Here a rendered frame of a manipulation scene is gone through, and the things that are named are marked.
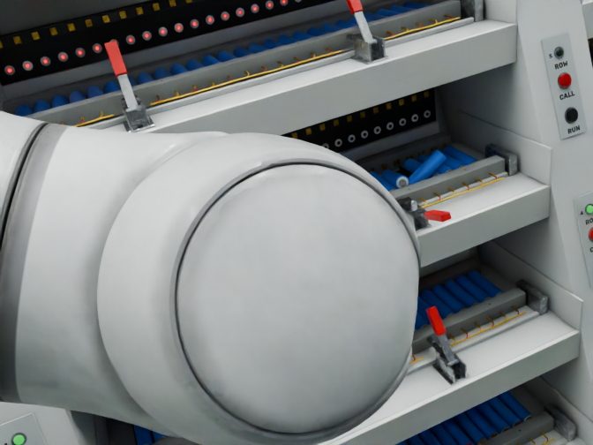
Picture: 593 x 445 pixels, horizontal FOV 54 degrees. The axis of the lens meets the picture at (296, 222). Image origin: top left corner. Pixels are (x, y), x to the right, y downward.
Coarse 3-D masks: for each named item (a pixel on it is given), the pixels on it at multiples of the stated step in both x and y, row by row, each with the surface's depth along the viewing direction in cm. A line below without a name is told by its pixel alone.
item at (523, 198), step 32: (416, 128) 84; (480, 128) 81; (352, 160) 82; (480, 160) 81; (512, 160) 74; (544, 160) 71; (480, 192) 73; (512, 192) 72; (544, 192) 72; (448, 224) 68; (480, 224) 70; (512, 224) 72; (448, 256) 70
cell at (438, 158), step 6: (438, 150) 74; (432, 156) 74; (438, 156) 74; (444, 156) 74; (426, 162) 74; (432, 162) 74; (438, 162) 74; (420, 168) 75; (426, 168) 74; (432, 168) 74; (414, 174) 75; (420, 174) 74; (426, 174) 74; (414, 180) 74; (420, 180) 75
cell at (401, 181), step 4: (384, 172) 78; (388, 172) 77; (392, 172) 76; (396, 172) 76; (384, 176) 78; (388, 176) 76; (392, 176) 75; (396, 176) 74; (400, 176) 73; (404, 176) 73; (388, 180) 76; (392, 180) 74; (396, 180) 73; (400, 180) 73; (404, 180) 73; (408, 180) 73; (392, 184) 75; (396, 184) 73; (400, 184) 73; (404, 184) 73; (408, 184) 73
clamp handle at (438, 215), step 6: (414, 204) 67; (414, 210) 68; (420, 210) 67; (432, 210) 64; (438, 210) 63; (426, 216) 64; (432, 216) 63; (438, 216) 62; (444, 216) 61; (450, 216) 61
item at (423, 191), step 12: (492, 156) 76; (468, 168) 74; (480, 168) 74; (492, 168) 74; (504, 168) 75; (432, 180) 73; (444, 180) 72; (456, 180) 73; (468, 180) 74; (480, 180) 73; (396, 192) 72; (408, 192) 71; (420, 192) 72; (432, 192) 72; (444, 192) 73; (432, 204) 71
